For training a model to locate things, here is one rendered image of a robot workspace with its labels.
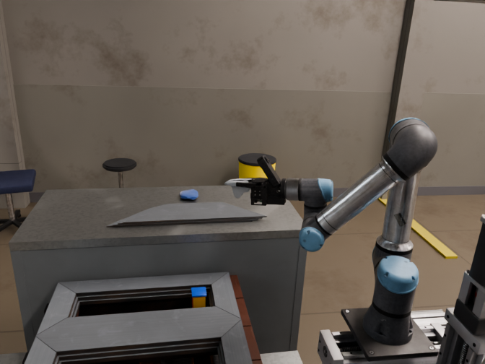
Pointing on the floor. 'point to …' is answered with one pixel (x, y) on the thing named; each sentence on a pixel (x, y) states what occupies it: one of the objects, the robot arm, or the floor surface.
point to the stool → (117, 165)
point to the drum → (250, 167)
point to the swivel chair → (24, 183)
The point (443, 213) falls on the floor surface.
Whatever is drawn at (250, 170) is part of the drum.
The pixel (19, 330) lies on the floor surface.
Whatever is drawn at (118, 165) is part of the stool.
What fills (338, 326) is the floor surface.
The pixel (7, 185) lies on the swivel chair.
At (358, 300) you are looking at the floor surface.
